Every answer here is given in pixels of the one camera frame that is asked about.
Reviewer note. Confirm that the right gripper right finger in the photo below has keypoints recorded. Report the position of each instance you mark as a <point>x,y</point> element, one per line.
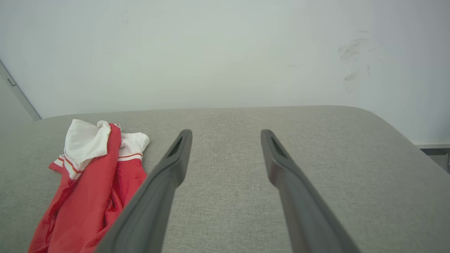
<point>302,211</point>

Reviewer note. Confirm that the red and white shirt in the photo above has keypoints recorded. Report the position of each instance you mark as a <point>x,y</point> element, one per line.
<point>84,196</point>

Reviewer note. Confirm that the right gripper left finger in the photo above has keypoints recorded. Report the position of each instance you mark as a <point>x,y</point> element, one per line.
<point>151,207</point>

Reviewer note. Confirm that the white baseboard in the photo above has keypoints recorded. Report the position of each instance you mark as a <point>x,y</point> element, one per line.
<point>434,145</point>

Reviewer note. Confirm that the grey door frame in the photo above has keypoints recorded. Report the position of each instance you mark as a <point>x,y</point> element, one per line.
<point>19,95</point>

